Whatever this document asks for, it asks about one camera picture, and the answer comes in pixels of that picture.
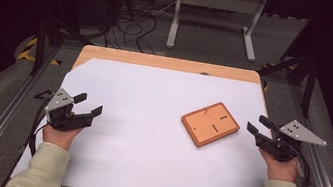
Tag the white table cover sheet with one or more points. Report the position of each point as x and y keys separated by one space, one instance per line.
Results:
x=141 y=130

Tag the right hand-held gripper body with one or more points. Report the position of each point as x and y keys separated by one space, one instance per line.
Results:
x=296 y=132

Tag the person's left hand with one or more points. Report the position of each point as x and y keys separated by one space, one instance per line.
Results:
x=59 y=139

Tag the black tripod stand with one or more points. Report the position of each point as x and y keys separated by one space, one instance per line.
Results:
x=39 y=46
x=308 y=92

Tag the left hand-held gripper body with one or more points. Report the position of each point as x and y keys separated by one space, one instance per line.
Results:
x=60 y=100

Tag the yellow black hazard tape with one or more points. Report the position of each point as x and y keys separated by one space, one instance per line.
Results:
x=27 y=51

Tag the person's right hand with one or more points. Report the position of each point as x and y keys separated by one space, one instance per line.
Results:
x=282 y=171

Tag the white metal stand frame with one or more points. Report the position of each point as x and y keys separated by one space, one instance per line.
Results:
x=218 y=1

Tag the orange wooden picture frame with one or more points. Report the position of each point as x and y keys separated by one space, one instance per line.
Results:
x=206 y=128

